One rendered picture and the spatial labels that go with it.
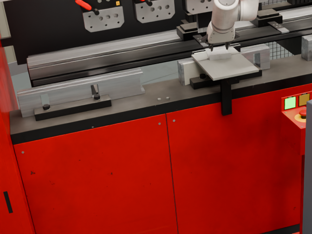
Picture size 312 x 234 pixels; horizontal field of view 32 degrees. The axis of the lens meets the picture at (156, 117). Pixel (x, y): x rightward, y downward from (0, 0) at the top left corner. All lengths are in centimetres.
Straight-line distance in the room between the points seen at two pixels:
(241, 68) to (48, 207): 95
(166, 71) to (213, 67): 258
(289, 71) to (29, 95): 107
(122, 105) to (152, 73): 251
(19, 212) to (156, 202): 58
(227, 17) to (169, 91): 46
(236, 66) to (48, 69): 82
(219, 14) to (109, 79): 54
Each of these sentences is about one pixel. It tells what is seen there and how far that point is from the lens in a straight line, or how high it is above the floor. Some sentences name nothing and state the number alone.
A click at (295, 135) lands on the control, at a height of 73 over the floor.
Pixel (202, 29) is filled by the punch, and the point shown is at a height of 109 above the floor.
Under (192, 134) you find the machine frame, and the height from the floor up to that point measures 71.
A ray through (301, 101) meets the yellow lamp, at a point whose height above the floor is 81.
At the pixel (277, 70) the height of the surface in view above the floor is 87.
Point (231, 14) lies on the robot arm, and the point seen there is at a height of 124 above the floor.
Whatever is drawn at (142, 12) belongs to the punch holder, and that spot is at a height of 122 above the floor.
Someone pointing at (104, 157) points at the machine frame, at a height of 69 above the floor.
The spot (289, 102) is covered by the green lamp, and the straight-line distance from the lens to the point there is 223.
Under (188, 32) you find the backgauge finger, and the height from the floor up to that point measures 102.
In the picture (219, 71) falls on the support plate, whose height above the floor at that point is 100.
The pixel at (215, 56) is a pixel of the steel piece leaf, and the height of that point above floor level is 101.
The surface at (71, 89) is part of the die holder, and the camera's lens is 217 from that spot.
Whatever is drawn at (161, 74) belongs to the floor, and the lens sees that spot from 461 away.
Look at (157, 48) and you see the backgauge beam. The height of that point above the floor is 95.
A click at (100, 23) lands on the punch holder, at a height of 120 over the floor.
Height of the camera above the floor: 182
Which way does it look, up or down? 28 degrees down
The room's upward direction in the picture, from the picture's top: 6 degrees counter-clockwise
